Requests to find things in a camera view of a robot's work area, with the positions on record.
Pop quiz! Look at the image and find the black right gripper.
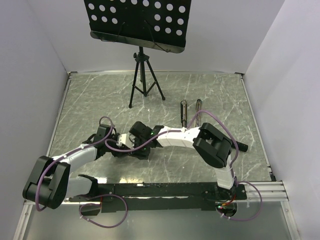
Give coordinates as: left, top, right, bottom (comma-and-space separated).
128, 136, 151, 161

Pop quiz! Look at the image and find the black perforated music stand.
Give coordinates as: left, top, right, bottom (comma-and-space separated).
84, 0, 192, 54

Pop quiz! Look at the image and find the black tripod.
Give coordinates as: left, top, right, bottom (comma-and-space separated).
128, 46, 166, 109

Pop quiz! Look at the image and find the black microphone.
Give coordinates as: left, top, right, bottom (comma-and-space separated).
236, 141, 249, 152

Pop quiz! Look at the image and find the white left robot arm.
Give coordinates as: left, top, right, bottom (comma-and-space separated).
22, 124, 132, 211

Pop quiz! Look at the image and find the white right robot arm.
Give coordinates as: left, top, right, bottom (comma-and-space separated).
129, 121, 236, 199

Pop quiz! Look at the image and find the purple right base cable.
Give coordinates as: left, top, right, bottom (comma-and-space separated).
216, 181, 264, 223

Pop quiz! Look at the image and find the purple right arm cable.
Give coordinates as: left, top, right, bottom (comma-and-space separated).
104, 109, 240, 187

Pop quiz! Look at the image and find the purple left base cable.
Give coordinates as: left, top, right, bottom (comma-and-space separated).
78, 194, 130, 229

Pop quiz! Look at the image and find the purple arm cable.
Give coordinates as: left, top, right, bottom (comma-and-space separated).
104, 109, 240, 187
34, 116, 117, 212

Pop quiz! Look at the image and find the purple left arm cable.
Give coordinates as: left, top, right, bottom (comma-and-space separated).
34, 116, 117, 212

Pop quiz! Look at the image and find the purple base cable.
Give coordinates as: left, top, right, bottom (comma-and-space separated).
78, 194, 130, 229
216, 181, 264, 223

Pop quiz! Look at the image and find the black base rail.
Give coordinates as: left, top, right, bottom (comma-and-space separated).
69, 182, 247, 213

